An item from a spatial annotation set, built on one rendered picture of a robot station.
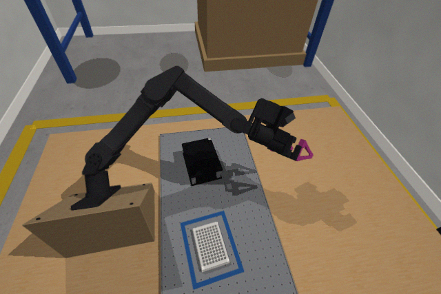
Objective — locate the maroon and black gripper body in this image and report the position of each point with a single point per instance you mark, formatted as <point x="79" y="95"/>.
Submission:
<point x="282" y="149"/>

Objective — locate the blue tape rectangle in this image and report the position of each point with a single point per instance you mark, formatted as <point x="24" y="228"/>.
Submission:
<point x="189" y="258"/>

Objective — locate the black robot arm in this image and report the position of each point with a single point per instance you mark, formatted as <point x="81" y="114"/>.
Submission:
<point x="157" y="91"/>

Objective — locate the white well plate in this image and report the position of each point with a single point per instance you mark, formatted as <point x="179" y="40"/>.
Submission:
<point x="210" y="246"/>

